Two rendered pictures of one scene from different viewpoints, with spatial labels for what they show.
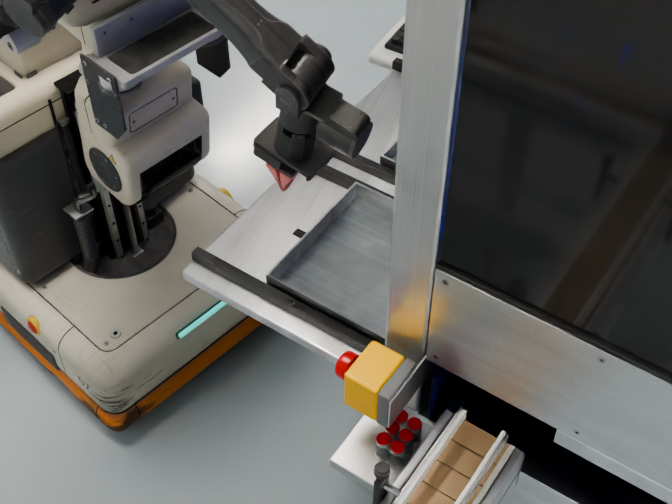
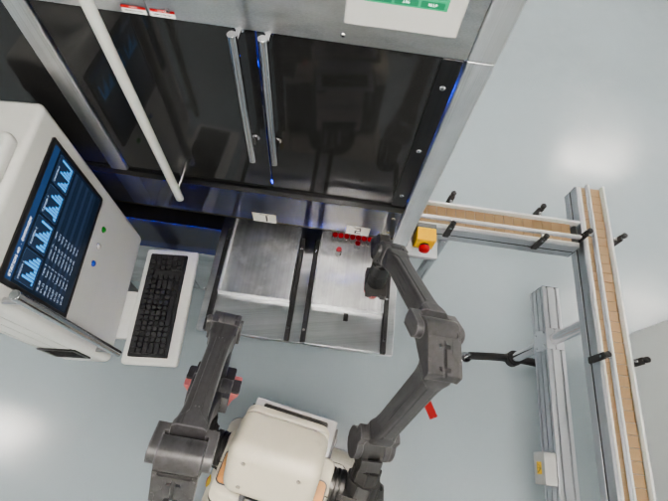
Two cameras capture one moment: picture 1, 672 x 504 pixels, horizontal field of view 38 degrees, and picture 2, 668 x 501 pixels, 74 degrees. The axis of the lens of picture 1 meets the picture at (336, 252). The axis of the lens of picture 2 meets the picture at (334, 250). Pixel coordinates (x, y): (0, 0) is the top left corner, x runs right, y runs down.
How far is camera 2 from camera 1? 156 cm
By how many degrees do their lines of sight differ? 59
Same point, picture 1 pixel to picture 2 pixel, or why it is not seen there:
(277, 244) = (356, 324)
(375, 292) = (360, 273)
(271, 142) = (381, 289)
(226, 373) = not seen: hidden behind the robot
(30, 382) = not seen: outside the picture
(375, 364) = (426, 234)
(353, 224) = (329, 298)
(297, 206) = (330, 327)
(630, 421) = not seen: hidden behind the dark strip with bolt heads
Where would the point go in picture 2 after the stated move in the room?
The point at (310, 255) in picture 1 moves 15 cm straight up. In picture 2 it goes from (355, 307) to (360, 293)
